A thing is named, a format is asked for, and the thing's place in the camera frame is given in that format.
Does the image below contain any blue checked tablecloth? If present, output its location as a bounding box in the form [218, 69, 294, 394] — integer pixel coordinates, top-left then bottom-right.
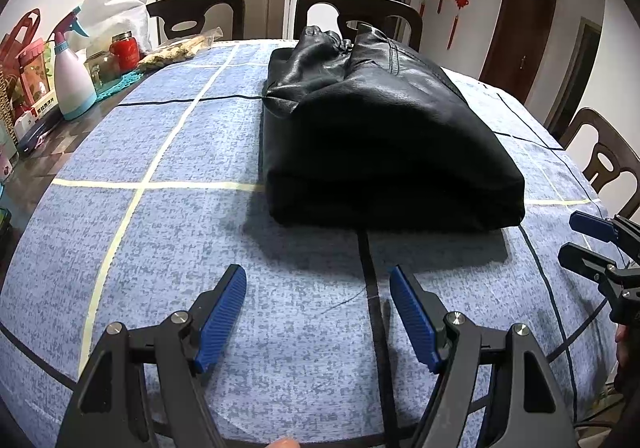
[0, 38, 626, 448]

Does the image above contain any red jar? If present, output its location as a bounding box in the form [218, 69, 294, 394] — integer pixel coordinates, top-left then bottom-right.
[109, 31, 140, 71]

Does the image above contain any red gift bag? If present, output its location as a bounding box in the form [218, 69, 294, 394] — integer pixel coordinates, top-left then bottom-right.
[0, 8, 56, 129]

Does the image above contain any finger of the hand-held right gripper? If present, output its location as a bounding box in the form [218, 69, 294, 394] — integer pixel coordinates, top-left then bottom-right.
[569, 210, 640, 261]
[557, 242, 640, 299]

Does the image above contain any teal crocheted mat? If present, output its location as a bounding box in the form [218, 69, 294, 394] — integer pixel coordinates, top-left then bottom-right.
[95, 68, 147, 101]

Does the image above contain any black leather jacket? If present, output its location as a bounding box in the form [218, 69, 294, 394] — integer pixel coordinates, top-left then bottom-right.
[261, 25, 527, 233]

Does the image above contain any clear glass jar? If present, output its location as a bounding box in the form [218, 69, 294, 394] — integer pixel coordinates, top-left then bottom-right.
[85, 52, 121, 91]

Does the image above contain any person's right hand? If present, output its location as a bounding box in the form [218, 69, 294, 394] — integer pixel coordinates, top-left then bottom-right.
[614, 323, 640, 391]

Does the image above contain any dark wooden chair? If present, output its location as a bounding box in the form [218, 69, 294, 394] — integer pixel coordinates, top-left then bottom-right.
[560, 108, 640, 223]
[146, 0, 246, 42]
[293, 0, 424, 53]

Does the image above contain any brown wooden door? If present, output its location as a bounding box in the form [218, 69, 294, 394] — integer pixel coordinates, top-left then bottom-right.
[479, 0, 557, 104]

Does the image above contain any white box with red label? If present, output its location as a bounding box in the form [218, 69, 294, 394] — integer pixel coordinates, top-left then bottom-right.
[22, 96, 59, 129]

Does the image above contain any clear bag of snacks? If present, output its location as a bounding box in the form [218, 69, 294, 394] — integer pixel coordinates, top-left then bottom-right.
[137, 28, 224, 73]

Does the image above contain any white spray bottle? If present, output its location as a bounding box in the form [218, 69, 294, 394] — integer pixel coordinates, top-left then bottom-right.
[52, 6, 99, 121]

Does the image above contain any woven basket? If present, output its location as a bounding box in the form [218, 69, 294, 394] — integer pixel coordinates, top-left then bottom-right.
[0, 72, 17, 129]

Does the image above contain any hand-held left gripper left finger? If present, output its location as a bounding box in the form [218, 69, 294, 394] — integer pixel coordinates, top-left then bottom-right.
[55, 264, 248, 448]

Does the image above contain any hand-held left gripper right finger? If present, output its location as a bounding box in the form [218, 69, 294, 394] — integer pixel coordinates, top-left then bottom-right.
[388, 264, 578, 448]

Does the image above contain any narrow dark wooden door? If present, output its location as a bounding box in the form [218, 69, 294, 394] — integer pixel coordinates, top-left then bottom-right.
[545, 18, 604, 139]

